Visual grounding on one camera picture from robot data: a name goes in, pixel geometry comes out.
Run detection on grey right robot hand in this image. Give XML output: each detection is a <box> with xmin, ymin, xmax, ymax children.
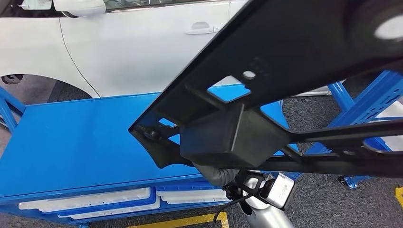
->
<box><xmin>192</xmin><ymin>163</ymin><xmax>223</xmax><ymax>187</ymax></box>

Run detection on black plastic panel part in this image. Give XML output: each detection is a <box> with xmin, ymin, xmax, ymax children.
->
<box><xmin>129</xmin><ymin>0</ymin><xmax>403</xmax><ymax>179</ymax></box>

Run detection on blue metal shelf rack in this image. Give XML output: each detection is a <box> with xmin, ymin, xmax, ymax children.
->
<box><xmin>304</xmin><ymin>69</ymin><xmax>403</xmax><ymax>190</ymax></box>
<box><xmin>0</xmin><ymin>83</ymin><xmax>300</xmax><ymax>228</ymax></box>

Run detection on white car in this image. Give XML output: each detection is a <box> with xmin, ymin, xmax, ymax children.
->
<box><xmin>0</xmin><ymin>0</ymin><xmax>331</xmax><ymax>99</ymax></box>

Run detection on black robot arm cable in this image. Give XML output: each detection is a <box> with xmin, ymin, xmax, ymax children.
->
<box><xmin>212</xmin><ymin>189</ymin><xmax>254</xmax><ymax>228</ymax></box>

